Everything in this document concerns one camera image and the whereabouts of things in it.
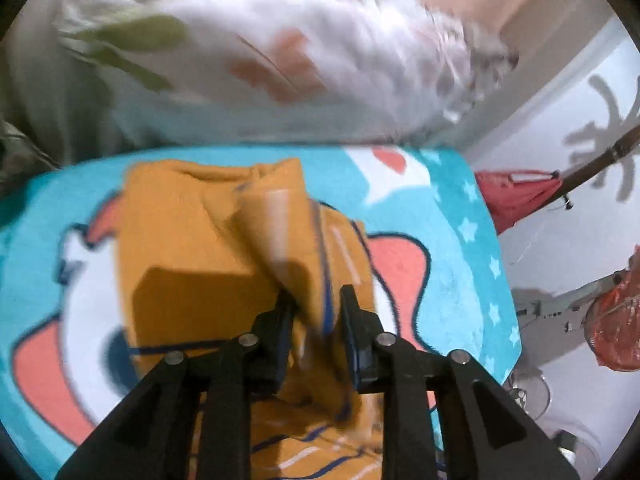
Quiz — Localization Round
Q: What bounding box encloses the dark wooden stick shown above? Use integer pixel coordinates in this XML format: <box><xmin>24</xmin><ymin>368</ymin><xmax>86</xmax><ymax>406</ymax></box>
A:
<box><xmin>540</xmin><ymin>126</ymin><xmax>639</xmax><ymax>208</ymax></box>

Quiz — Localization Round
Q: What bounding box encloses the turquoise cartoon fleece blanket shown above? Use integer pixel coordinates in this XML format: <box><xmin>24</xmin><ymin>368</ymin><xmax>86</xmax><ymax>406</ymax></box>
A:
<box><xmin>1</xmin><ymin>146</ymin><xmax>521</xmax><ymax>479</ymax></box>

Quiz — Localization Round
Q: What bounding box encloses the white floral ruffled pillow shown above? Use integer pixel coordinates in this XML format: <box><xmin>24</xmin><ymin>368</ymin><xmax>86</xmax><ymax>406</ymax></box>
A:
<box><xmin>55</xmin><ymin>0</ymin><xmax>518</xmax><ymax>148</ymax></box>

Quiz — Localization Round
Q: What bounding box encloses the mustard yellow striped sweater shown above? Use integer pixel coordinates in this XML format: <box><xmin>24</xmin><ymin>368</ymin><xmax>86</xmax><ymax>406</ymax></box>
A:
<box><xmin>117</xmin><ymin>158</ymin><xmax>382</xmax><ymax>479</ymax></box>

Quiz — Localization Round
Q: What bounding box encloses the white electric fan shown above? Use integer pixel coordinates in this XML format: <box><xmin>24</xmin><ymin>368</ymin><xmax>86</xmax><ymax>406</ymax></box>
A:
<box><xmin>506</xmin><ymin>367</ymin><xmax>552</xmax><ymax>420</ymax></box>

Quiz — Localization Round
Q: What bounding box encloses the orange mesh bag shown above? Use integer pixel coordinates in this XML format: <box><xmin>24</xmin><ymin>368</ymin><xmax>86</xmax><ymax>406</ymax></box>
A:
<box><xmin>585</xmin><ymin>246</ymin><xmax>639</xmax><ymax>372</ymax></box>

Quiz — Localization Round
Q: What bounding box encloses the red plastic bag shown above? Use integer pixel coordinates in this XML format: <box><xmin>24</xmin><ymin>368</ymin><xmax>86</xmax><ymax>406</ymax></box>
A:
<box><xmin>474</xmin><ymin>170</ymin><xmax>563</xmax><ymax>234</ymax></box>

